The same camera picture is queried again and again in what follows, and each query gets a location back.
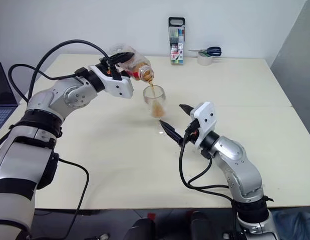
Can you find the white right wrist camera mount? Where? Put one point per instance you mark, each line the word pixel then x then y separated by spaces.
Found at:
pixel 206 117

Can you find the clear wine glass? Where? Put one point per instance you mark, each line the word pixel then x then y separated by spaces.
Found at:
pixel 154 100

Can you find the marker pen set box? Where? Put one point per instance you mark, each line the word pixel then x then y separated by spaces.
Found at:
pixel 177 41

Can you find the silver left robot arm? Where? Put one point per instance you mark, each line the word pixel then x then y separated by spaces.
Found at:
pixel 42 107

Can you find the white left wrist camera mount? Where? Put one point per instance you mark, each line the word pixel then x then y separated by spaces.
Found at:
pixel 117 83

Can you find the clear plastic bottle red label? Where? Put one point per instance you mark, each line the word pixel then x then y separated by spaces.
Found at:
pixel 138 65

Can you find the dark open laptop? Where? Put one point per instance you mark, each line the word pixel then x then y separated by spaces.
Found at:
pixel 2 100

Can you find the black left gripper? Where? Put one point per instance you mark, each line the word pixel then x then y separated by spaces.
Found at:
pixel 112 67

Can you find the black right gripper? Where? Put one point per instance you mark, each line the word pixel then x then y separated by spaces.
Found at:
pixel 193 132

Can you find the dark rounded shape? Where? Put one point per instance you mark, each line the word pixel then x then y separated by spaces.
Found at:
pixel 141 228

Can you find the grey partition panel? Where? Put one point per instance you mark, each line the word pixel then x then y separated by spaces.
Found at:
pixel 297 62

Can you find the blue fabric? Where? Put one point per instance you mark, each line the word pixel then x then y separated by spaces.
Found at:
pixel 295 225

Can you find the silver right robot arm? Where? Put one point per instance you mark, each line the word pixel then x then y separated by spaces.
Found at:
pixel 242 170

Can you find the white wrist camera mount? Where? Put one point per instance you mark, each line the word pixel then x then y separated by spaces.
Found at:
pixel 206 117
pixel 117 83

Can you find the clear tape roll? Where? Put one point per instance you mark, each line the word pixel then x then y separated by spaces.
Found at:
pixel 204 60

